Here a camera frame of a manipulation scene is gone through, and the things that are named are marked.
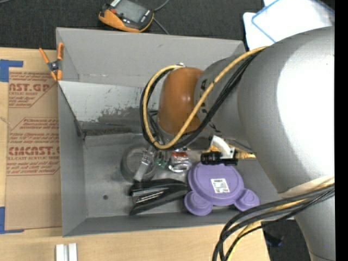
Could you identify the silver and red metal clip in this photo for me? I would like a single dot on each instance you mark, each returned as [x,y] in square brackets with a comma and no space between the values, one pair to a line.
[179,163]

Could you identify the black cylinder on white bracket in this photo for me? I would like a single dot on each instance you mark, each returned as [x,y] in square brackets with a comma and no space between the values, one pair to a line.
[214,156]

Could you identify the purple mouse-shaped plate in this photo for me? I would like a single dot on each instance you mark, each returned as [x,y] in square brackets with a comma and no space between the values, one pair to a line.
[214,194]

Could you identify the grey metal bin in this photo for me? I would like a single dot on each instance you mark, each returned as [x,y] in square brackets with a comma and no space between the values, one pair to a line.
[108,56]

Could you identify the black stapler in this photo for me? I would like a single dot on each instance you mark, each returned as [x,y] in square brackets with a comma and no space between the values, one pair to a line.
[152,193]

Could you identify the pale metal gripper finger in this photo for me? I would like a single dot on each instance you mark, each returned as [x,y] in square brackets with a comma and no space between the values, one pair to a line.
[143,165]

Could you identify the brown cardboard board red print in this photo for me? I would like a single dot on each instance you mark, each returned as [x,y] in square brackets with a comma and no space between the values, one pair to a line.
[32,135]

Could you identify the clear tape roll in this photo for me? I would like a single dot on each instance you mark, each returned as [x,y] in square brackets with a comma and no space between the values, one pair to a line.
[127,159]

